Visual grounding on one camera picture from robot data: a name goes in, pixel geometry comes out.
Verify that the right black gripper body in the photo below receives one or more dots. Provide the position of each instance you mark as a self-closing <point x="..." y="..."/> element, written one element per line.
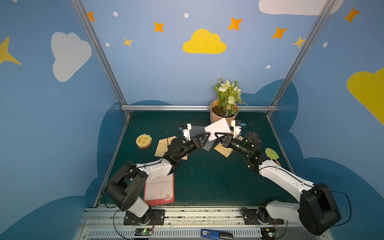
<point x="229" y="142"/>

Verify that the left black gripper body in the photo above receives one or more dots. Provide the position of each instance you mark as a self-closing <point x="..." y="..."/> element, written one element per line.
<point x="196" y="142"/>

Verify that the grey envelope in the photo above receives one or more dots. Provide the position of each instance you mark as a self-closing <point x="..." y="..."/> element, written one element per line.
<point x="201" y="130"/>

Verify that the blue floral letter paper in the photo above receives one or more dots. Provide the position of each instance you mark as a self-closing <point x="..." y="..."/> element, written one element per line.
<point x="220" y="126"/>

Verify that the small yellow envelope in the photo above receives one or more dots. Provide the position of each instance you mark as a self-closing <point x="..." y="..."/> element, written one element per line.
<point x="226" y="148"/>

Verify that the red letter paper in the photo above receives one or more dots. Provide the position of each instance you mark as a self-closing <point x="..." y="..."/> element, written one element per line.
<point x="160" y="190"/>

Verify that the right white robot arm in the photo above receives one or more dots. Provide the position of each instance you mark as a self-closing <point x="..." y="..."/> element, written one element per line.
<point x="316" y="209"/>

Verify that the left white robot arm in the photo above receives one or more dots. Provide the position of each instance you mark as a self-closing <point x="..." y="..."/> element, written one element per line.
<point x="127" y="184"/>

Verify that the large yellow envelope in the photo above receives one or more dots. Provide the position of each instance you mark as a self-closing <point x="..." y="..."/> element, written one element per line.
<point x="162" y="147"/>

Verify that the green toy shovel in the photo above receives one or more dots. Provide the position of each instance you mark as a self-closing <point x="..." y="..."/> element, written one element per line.
<point x="272" y="154"/>

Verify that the peach flower pot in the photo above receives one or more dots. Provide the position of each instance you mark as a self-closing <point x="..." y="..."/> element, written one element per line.
<point x="217" y="114"/>

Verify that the white flower plant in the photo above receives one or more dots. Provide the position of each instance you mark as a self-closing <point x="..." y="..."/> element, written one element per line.
<point x="228" y="93"/>

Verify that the left green circuit board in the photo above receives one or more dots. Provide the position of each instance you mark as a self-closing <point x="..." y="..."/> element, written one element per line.
<point x="143" y="232"/>

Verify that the green circuit board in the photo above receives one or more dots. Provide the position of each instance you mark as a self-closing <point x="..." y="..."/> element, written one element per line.
<point x="268" y="234"/>
<point x="143" y="232"/>

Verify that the right green circuit board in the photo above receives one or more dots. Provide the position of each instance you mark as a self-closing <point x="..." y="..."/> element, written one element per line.
<point x="268" y="234"/>

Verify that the blue handheld device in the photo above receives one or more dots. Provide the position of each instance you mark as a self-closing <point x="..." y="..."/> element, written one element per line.
<point x="216" y="235"/>

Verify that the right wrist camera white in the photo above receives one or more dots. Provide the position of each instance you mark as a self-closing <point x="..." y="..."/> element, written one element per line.
<point x="237" y="127"/>

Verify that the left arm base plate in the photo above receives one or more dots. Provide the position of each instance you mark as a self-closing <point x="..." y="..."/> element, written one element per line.
<point x="152" y="216"/>

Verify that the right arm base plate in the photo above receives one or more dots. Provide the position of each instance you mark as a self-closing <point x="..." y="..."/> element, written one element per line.
<point x="252" y="217"/>

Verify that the aluminium front rail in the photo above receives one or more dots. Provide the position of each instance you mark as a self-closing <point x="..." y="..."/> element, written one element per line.
<point x="185" y="223"/>

